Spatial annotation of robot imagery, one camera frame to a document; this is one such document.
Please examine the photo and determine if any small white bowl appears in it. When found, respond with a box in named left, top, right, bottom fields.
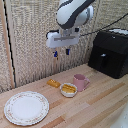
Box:
left=59, top=82, right=78, bottom=99

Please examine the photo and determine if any yellow food piece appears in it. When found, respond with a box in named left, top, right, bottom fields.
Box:
left=46, top=78, right=62, bottom=89

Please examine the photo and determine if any pink mug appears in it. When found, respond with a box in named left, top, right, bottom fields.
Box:
left=72, top=73, right=91, bottom=92

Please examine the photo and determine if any white floral rim plate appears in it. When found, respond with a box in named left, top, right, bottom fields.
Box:
left=3, top=90, right=51, bottom=127

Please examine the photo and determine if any black air fryer drawer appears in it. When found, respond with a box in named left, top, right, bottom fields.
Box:
left=87, top=45, right=118, bottom=78

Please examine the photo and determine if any yellow food in bowl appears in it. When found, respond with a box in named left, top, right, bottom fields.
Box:
left=61, top=84, right=77, bottom=94

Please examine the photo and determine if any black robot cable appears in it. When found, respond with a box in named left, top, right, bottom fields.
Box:
left=79, top=13, right=128, bottom=38

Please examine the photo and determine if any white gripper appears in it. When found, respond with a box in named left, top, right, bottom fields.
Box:
left=45, top=27, right=81, bottom=59

